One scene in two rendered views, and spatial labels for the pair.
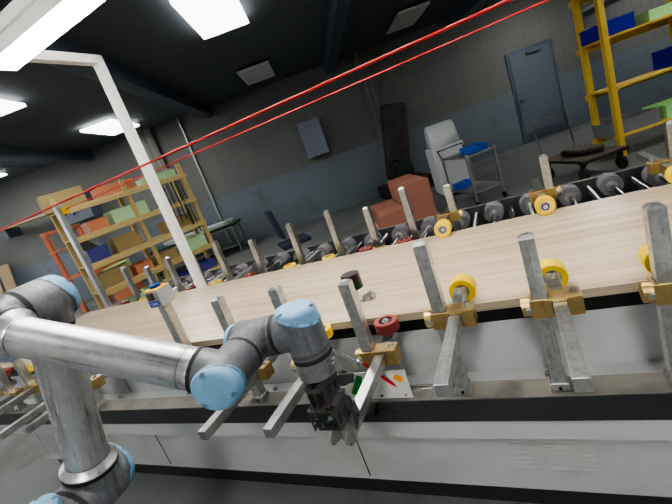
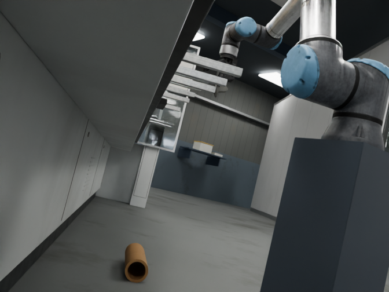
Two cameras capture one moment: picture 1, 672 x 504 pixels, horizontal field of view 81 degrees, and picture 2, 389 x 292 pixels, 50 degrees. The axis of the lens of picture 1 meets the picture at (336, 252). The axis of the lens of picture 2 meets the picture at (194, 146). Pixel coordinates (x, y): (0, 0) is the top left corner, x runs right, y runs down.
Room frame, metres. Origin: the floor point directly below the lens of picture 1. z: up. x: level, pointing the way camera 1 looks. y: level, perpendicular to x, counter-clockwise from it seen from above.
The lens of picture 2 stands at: (2.03, 1.74, 0.39)
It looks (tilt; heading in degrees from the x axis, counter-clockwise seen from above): 5 degrees up; 234
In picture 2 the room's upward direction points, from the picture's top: 14 degrees clockwise
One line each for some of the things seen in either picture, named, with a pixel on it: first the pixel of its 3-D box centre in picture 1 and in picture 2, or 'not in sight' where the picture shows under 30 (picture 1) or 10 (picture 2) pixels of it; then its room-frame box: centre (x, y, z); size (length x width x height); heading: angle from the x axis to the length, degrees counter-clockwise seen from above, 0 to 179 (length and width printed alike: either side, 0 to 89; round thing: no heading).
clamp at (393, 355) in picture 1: (378, 354); not in sight; (1.10, -0.02, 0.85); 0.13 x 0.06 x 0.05; 63
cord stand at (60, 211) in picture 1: (90, 265); not in sight; (3.39, 2.00, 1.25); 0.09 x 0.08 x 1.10; 63
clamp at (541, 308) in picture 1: (551, 303); not in sight; (0.87, -0.46, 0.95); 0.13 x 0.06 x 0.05; 63
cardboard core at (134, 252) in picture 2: not in sight; (135, 261); (1.17, 0.37, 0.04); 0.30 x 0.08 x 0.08; 63
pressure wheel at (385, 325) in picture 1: (390, 334); not in sight; (1.18, -0.08, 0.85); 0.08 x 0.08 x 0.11
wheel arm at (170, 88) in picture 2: not in sight; (158, 85); (0.69, -0.67, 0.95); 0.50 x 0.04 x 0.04; 153
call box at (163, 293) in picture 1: (160, 296); not in sight; (1.46, 0.68, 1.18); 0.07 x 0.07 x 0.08; 63
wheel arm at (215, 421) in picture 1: (244, 388); (185, 57); (1.24, 0.46, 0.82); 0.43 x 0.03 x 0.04; 153
